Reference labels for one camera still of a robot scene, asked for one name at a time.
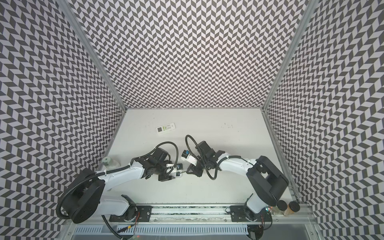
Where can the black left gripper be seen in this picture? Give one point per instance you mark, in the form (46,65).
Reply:
(165,178)

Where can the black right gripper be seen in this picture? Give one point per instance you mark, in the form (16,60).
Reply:
(194,169)

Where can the white remote with green buttons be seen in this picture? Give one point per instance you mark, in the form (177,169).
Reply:
(166,128)

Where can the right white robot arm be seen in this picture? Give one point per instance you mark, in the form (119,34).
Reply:
(268,182)

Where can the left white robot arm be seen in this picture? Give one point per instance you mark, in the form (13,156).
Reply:
(87,196)

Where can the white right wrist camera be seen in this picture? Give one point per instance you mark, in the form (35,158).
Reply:
(187,156)

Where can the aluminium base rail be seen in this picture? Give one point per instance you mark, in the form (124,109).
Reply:
(209,214)

